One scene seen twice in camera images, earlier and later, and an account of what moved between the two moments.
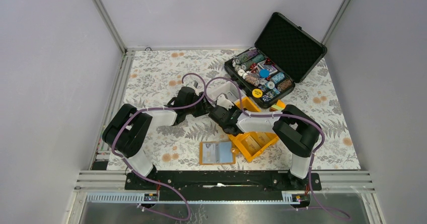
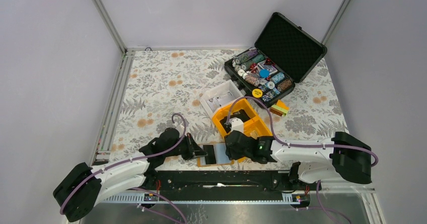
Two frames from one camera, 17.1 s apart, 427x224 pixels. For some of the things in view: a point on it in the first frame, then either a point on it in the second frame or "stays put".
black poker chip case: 284,54 stays put
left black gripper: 205,105 to 193,149
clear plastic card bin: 228,87 stays put
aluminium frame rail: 102,156 stays put
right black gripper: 235,107 to 232,155
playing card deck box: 272,69 stays put
